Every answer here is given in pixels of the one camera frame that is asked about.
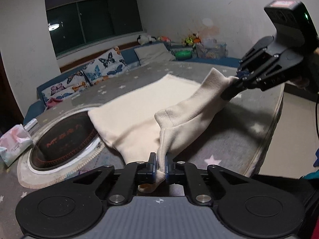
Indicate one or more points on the plush toys pile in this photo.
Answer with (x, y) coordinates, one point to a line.
(190, 39)

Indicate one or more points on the round black induction cooker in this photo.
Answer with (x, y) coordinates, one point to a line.
(62, 142)

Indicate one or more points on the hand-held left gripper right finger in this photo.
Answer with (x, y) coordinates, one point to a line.
(169, 172)

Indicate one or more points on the blue sofa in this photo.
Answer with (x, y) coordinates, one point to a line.
(130, 54)

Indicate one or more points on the grey star tablecloth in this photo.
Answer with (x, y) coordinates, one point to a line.
(224, 134)

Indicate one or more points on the pastel tissue pack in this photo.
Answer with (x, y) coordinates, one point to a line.
(15, 143)

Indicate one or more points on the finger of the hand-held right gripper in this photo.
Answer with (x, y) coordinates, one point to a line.
(256, 76)
(256, 52)

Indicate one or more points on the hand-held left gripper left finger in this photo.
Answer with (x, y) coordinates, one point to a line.
(152, 172)

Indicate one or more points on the clear plastic storage bin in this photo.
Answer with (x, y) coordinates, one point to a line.
(211, 47)

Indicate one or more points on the cream fleece garment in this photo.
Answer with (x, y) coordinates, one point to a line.
(139, 104)

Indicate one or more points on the pink cloth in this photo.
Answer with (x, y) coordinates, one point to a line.
(53, 102)

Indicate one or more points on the blue cloth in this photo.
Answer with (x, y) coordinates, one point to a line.
(316, 158)

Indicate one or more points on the panda stuffed toy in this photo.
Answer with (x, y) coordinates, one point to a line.
(145, 39)

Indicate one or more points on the green plastic toy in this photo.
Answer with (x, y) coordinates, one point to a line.
(184, 54)

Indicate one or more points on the grey pillow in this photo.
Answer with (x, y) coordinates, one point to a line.
(152, 53)

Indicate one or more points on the dark window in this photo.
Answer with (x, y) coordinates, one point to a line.
(94, 20)

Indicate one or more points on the butterfly print cushion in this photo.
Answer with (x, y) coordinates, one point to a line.
(107, 62)
(63, 88)

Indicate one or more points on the person's right hand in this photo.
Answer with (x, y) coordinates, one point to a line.
(300, 81)

